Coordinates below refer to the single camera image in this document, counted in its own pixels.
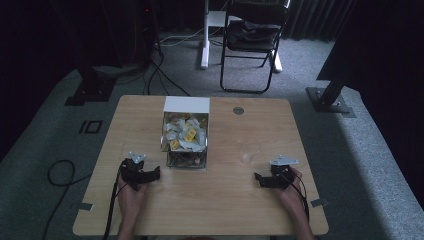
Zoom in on black metal stand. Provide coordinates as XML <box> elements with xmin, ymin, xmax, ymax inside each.
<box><xmin>64</xmin><ymin>64</ymin><xmax>118</xmax><ymax>107</ymax></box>
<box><xmin>305</xmin><ymin>64</ymin><xmax>357</xmax><ymax>119</ymax></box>

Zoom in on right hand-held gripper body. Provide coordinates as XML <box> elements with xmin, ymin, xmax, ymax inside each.
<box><xmin>268</xmin><ymin>154</ymin><xmax>300</xmax><ymax>191</ymax></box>

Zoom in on black folding chair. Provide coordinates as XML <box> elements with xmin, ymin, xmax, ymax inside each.
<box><xmin>219</xmin><ymin>0</ymin><xmax>290</xmax><ymax>95</ymax></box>

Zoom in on white floor cables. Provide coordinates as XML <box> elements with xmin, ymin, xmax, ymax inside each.
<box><xmin>159</xmin><ymin>27</ymin><xmax>225</xmax><ymax>47</ymax></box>

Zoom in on clear box with white lid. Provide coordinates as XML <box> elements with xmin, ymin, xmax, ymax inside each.
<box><xmin>160</xmin><ymin>96</ymin><xmax>211</xmax><ymax>170</ymax></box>

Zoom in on right hand-held gripper cable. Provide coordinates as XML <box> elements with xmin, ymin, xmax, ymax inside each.
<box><xmin>288</xmin><ymin>167</ymin><xmax>311</xmax><ymax>223</ymax></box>

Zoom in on white desk leg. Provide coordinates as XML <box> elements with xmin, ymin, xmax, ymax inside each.
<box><xmin>199</xmin><ymin>0</ymin><xmax>228</xmax><ymax>70</ymax></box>

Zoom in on pile of white tea bags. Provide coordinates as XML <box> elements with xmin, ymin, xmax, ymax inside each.
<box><xmin>163</xmin><ymin>113</ymin><xmax>208</xmax><ymax>153</ymax></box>

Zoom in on person's left hand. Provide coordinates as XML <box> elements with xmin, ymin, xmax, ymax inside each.
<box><xmin>116</xmin><ymin>180</ymin><xmax>150</xmax><ymax>222</ymax></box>

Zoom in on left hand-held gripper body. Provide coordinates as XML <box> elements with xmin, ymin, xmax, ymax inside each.
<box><xmin>119</xmin><ymin>151</ymin><xmax>148</xmax><ymax>191</ymax></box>

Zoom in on dark bag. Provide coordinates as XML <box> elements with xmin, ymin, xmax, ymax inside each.
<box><xmin>227</xmin><ymin>19</ymin><xmax>282</xmax><ymax>45</ymax></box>

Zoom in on hand-held gripper cable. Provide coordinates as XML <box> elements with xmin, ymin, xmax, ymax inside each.
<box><xmin>102</xmin><ymin>165</ymin><xmax>125</xmax><ymax>240</ymax></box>
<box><xmin>288</xmin><ymin>167</ymin><xmax>311</xmax><ymax>223</ymax></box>

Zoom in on black floor cable loop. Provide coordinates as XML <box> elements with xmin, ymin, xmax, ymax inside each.
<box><xmin>40</xmin><ymin>159</ymin><xmax>93</xmax><ymax>240</ymax></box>

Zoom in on black floor cables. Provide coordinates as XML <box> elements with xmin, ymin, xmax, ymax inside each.
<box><xmin>142</xmin><ymin>49</ymin><xmax>192</xmax><ymax>98</ymax></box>

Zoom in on clear glass cup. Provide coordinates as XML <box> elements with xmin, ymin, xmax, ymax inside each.
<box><xmin>239</xmin><ymin>143</ymin><xmax>261</xmax><ymax>166</ymax></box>

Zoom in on dark curtain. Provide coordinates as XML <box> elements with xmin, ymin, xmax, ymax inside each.
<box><xmin>285</xmin><ymin>0</ymin><xmax>356</xmax><ymax>43</ymax></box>

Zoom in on person's right hand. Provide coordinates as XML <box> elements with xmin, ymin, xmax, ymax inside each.
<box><xmin>275</xmin><ymin>166</ymin><xmax>307</xmax><ymax>214</ymax></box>

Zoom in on left hand-held gripper cable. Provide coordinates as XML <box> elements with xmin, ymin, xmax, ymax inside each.
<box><xmin>102</xmin><ymin>165</ymin><xmax>125</xmax><ymax>240</ymax></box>

